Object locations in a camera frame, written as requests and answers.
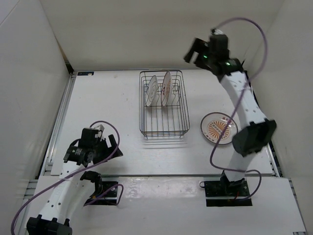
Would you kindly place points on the white plate spiral pattern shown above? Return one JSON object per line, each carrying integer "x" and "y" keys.
{"x": 151, "y": 91}

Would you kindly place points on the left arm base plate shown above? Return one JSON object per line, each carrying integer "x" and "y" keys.
{"x": 110, "y": 198}

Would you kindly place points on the white plate orange sunburst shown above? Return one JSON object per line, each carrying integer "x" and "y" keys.
{"x": 213, "y": 124}

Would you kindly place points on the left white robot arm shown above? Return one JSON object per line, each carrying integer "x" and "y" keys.
{"x": 78, "y": 185}

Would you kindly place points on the left blue corner label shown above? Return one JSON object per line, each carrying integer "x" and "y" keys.
{"x": 85, "y": 73}

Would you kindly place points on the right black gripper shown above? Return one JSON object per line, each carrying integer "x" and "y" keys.
{"x": 197, "y": 46}

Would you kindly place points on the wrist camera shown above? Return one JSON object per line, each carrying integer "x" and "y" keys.
{"x": 216, "y": 31}
{"x": 99, "y": 127}

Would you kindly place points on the wire dish rack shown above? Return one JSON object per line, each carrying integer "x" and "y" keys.
{"x": 163, "y": 122}

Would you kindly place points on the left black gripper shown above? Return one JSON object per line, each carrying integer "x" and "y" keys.
{"x": 106, "y": 155}

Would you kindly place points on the left aluminium rail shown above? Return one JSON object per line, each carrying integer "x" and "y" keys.
{"x": 52, "y": 144}

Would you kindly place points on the white plate red pattern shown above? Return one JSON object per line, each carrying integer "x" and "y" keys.
{"x": 166, "y": 88}

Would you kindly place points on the right blue corner label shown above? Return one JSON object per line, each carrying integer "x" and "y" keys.
{"x": 228, "y": 72}

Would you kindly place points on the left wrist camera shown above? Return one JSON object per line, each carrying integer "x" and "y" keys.
{"x": 99, "y": 127}

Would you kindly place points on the blue corner label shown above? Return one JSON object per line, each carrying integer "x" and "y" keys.
{"x": 228, "y": 72}
{"x": 85, "y": 73}

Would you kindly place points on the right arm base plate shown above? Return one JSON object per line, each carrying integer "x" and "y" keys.
{"x": 217, "y": 196}

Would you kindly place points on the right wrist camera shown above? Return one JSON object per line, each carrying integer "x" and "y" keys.
{"x": 216, "y": 31}

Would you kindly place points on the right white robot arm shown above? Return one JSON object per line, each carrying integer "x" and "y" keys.
{"x": 256, "y": 129}

